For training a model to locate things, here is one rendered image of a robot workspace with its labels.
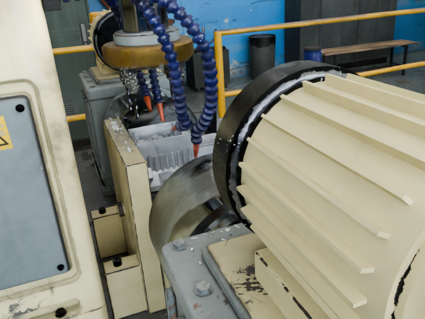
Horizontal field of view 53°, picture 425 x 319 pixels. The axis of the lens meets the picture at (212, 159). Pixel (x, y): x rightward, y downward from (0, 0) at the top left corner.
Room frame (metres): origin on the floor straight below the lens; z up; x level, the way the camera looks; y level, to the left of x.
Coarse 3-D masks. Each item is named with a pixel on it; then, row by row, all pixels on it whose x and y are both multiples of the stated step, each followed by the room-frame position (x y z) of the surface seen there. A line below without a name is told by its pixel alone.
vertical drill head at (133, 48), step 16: (128, 0) 0.83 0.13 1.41; (128, 16) 0.83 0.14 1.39; (160, 16) 0.84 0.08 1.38; (128, 32) 0.84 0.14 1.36; (144, 32) 0.82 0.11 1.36; (176, 32) 0.85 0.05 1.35; (112, 48) 0.81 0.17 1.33; (128, 48) 0.79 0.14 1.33; (144, 48) 0.78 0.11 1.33; (160, 48) 0.79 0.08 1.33; (176, 48) 0.80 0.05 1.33; (192, 48) 0.85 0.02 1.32; (112, 64) 0.81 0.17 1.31; (128, 64) 0.78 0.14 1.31; (144, 64) 0.78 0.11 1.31; (160, 64) 0.79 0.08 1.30; (128, 80) 0.81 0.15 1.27; (128, 96) 0.89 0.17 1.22
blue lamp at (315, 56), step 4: (304, 52) 1.33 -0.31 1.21; (308, 52) 1.32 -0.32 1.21; (312, 52) 1.32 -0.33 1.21; (316, 52) 1.32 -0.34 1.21; (320, 52) 1.32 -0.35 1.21; (304, 56) 1.33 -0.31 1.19; (308, 56) 1.32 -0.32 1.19; (312, 56) 1.32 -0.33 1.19; (316, 56) 1.32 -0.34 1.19; (320, 56) 1.32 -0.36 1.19; (312, 60) 1.32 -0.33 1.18; (316, 60) 1.32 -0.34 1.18; (320, 60) 1.32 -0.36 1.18
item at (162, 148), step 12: (132, 132) 0.88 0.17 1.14; (144, 132) 0.91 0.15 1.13; (156, 132) 0.91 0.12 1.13; (168, 132) 0.88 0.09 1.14; (180, 132) 0.92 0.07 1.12; (144, 144) 0.81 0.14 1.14; (156, 144) 0.82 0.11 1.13; (168, 144) 0.82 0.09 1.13; (180, 144) 0.83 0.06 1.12; (192, 144) 0.84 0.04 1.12; (144, 156) 0.81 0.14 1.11; (156, 156) 0.81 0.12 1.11; (168, 156) 0.82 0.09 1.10; (180, 156) 0.83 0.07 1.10; (192, 156) 0.84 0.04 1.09; (156, 168) 0.81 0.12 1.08; (168, 168) 0.82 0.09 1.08
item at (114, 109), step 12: (120, 96) 1.18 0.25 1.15; (132, 96) 1.13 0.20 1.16; (168, 96) 1.11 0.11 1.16; (108, 108) 1.19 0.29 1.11; (120, 108) 1.10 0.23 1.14; (132, 108) 1.06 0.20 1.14; (144, 108) 1.07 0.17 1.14; (156, 108) 1.08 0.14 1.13; (168, 108) 1.09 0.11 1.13; (132, 120) 1.06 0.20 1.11; (144, 120) 1.07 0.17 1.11; (156, 120) 1.08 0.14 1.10; (168, 120) 1.09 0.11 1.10; (192, 120) 1.12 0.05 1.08
